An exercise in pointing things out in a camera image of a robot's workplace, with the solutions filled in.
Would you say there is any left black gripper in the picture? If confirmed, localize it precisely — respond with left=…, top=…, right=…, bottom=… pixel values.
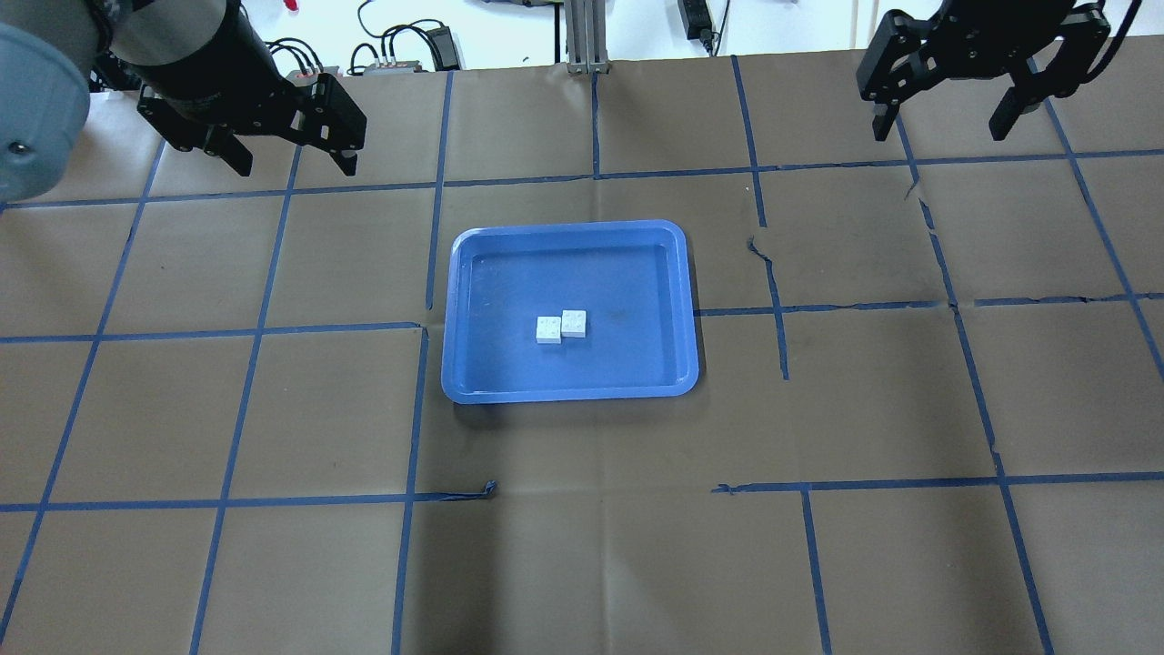
left=111, top=1, right=367, bottom=176

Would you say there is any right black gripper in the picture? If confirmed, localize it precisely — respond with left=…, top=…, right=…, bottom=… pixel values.
left=857, top=1, right=1110, bottom=142

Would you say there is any white block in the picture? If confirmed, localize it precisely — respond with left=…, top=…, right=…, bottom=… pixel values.
left=535, top=315, right=565, bottom=346
left=560, top=309, right=587, bottom=339

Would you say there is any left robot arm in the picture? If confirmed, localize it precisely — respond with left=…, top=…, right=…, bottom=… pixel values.
left=1, top=1, right=367, bottom=202

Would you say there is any blue plastic tray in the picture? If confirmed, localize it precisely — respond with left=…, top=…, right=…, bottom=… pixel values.
left=441, top=219, right=701, bottom=405

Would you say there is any grey terminal box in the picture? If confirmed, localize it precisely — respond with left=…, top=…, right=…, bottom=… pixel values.
left=362, top=58, right=426, bottom=77

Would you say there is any black power supply brick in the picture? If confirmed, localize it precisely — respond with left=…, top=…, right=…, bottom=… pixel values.
left=426, top=26, right=462, bottom=71

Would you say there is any black power adapter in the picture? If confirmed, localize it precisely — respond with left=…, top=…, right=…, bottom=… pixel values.
left=677, top=0, right=718, bottom=55

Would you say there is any brown paper table cover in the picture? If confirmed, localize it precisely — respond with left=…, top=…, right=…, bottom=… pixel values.
left=3, top=37, right=1161, bottom=654

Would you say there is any aluminium frame post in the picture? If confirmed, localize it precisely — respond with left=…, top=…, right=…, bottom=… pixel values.
left=565, top=0, right=610, bottom=74

